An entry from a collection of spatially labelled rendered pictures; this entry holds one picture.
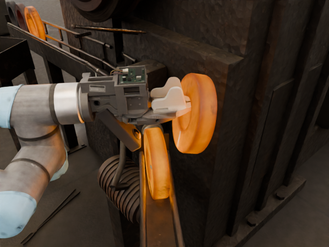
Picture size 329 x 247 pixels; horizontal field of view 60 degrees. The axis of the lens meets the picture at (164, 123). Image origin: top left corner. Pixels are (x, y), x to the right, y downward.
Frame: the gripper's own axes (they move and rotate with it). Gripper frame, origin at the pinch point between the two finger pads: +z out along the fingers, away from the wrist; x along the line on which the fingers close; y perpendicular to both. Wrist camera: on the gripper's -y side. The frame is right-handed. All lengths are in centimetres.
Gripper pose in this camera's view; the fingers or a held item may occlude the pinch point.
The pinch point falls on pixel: (193, 105)
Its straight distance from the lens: 54.7
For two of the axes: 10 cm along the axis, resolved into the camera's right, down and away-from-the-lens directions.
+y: -0.2, -7.9, -6.1
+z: 10.0, -0.6, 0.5
